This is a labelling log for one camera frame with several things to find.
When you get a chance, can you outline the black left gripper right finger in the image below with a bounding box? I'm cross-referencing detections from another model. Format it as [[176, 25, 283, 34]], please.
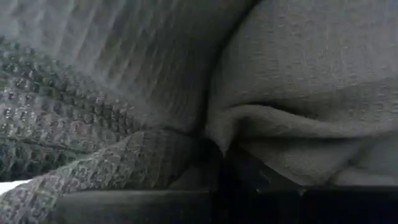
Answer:
[[223, 185, 398, 224]]

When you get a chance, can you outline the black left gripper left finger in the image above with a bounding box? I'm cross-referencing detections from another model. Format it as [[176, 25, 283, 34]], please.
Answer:
[[46, 189, 218, 224]]

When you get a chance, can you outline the dark grey plain towel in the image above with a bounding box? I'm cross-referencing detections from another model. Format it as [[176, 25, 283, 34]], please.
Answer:
[[205, 0, 398, 187]]

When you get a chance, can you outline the dark grey checked towel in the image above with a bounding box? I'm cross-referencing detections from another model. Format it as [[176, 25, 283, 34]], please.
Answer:
[[0, 0, 262, 224]]

